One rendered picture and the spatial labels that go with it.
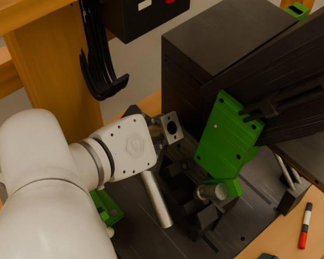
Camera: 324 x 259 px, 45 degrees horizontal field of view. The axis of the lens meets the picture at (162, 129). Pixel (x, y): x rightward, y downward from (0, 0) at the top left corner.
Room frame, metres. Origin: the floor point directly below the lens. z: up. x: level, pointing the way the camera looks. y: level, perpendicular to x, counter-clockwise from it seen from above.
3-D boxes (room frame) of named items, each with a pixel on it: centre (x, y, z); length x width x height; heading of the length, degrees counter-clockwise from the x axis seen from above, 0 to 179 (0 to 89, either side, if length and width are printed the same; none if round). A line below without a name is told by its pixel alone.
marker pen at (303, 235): (0.39, -0.37, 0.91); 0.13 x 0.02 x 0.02; 158
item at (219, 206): (0.50, -0.10, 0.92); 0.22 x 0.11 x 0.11; 40
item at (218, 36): (0.76, -0.17, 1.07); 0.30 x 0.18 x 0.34; 130
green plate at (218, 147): (0.49, -0.16, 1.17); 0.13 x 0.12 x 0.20; 130
